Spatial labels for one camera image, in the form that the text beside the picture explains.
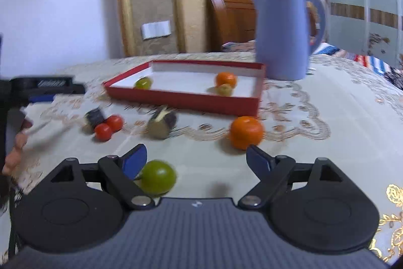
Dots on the person's left hand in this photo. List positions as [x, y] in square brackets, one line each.
[13, 159]

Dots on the red cherry tomato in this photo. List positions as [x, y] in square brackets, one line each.
[115, 122]
[103, 132]

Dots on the red cardboard box tray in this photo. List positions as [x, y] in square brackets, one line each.
[190, 85]

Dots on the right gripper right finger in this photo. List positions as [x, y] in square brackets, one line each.
[273, 174]

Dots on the wooden bed headboard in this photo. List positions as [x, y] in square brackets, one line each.
[229, 21]

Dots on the small yellow-green fruit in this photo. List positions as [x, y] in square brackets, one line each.
[224, 90]

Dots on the green jujube fruit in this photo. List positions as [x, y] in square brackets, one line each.
[157, 178]

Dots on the dark cut sugarcane piece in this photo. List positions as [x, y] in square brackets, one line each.
[162, 122]

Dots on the blue plastic pitcher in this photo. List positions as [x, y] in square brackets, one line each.
[287, 33]

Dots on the embroidered cream tablecloth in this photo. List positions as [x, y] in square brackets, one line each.
[340, 110]

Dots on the white wall switch panel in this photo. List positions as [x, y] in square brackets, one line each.
[154, 30]

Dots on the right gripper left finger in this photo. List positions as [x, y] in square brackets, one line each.
[120, 173]

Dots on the green fruit in tray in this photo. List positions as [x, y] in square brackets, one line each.
[144, 83]

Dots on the large orange tangerine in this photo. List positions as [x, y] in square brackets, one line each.
[245, 131]

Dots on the orange tangerine in tray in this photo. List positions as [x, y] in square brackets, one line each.
[226, 78]

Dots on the wardrobe with patterned doors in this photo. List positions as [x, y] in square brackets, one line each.
[365, 10]

